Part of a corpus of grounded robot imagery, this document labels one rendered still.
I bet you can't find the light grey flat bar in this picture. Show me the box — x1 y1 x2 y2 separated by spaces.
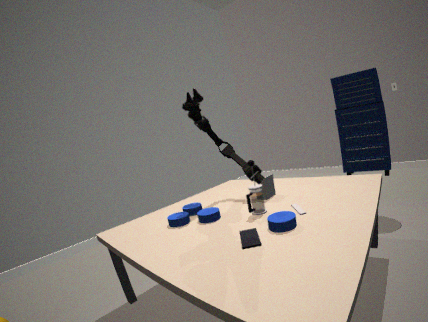
291 204 306 215

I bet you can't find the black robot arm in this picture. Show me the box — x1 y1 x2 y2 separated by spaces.
188 110 264 185

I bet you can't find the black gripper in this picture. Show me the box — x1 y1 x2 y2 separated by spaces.
183 89 203 115

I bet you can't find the blue disc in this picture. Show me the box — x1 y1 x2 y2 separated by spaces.
183 202 202 217
267 211 297 233
168 212 191 227
197 207 221 223

